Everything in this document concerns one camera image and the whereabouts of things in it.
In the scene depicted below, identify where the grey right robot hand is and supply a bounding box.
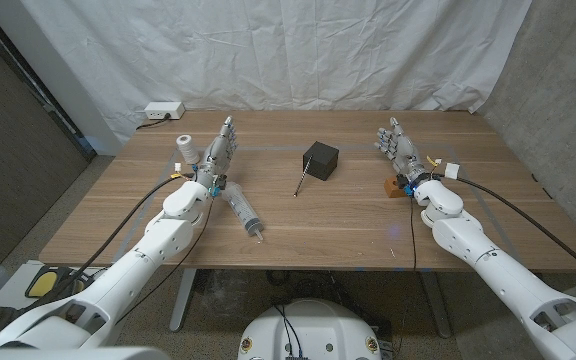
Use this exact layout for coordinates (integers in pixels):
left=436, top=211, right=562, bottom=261
left=373, top=116, right=432, bottom=188

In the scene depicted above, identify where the grey metal table leg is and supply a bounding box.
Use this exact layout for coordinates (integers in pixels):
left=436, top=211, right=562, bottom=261
left=169, top=268, right=198, bottom=333
left=420, top=270, right=453, bottom=340

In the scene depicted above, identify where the orange wooden block with holes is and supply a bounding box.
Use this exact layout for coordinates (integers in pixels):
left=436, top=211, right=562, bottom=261
left=383, top=175, right=409, bottom=199

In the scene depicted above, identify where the white bandage roll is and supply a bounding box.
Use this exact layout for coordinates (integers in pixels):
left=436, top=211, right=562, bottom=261
left=175, top=133, right=201, bottom=166

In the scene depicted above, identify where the white power strip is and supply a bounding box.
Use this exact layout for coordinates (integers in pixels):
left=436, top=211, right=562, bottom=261
left=143, top=101, right=187, bottom=121

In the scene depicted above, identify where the black cable tangle under table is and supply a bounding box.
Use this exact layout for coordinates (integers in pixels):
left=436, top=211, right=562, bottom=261
left=267, top=269, right=369, bottom=304

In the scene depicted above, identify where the thin black pen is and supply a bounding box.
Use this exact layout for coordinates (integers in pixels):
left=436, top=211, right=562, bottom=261
left=293, top=154, right=315, bottom=198

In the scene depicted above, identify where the large clear plastic syringe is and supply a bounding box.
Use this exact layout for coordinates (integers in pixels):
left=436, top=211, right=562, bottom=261
left=220, top=181, right=265, bottom=243

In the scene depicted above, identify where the thin black left arm wire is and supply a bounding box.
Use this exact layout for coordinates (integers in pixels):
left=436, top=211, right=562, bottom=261
left=115, top=197, right=215, bottom=324

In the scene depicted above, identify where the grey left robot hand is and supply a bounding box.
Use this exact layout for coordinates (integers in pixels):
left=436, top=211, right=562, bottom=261
left=193, top=115, right=239, bottom=192

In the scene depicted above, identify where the black power strip cord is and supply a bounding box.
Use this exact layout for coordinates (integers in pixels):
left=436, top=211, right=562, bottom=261
left=135, top=113, right=172, bottom=131

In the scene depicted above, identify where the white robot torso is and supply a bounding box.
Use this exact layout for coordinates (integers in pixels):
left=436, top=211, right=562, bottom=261
left=236, top=298, right=383, bottom=360

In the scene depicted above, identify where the thin black right arm wire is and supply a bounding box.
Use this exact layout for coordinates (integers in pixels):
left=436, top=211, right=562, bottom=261
left=408, top=195, right=418, bottom=272

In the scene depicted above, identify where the thin black arm wire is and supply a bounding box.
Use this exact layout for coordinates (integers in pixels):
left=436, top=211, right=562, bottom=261
left=115, top=197, right=215, bottom=324
left=408, top=195, right=418, bottom=272

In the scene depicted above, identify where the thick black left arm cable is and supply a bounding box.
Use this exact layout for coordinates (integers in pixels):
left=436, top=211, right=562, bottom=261
left=17, top=172, right=197, bottom=314

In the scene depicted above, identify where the black cube block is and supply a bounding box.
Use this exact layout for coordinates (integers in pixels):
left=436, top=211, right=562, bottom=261
left=302, top=140, right=340, bottom=182

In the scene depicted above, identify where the white backdrop cloth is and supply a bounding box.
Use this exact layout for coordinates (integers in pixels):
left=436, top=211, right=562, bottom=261
left=17, top=0, right=534, bottom=146

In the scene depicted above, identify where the yellow and black floor device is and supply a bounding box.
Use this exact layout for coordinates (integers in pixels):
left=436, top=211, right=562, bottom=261
left=24, top=265, right=94, bottom=300

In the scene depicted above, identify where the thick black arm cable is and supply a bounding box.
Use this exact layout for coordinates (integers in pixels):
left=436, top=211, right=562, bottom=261
left=455, top=172, right=576, bottom=287
left=17, top=172, right=197, bottom=314

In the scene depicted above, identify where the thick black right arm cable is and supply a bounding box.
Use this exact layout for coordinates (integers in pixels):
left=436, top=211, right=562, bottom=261
left=455, top=172, right=576, bottom=287

